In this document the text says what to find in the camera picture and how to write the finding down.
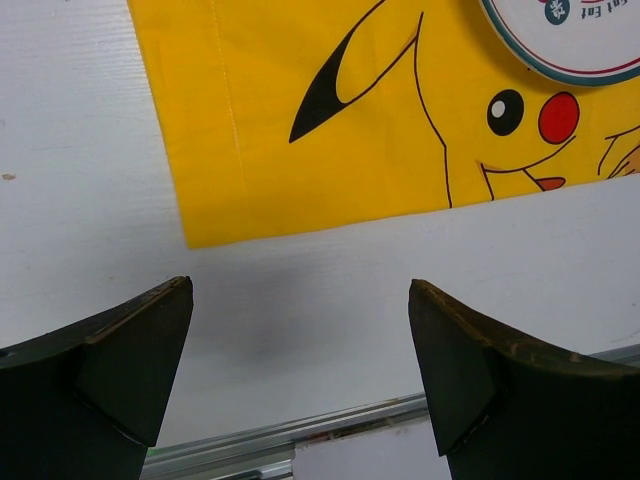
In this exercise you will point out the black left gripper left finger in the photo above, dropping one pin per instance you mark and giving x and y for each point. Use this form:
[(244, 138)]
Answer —
[(88, 400)]

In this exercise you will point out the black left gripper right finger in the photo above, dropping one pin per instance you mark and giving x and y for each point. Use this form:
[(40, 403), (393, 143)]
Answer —
[(506, 405)]

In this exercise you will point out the yellow Pikachu cloth placemat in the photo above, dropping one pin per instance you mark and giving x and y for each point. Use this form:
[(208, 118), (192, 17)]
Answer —
[(284, 117)]

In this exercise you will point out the white plate with red characters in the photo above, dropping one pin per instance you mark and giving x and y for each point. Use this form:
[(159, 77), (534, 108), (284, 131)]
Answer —
[(579, 43)]

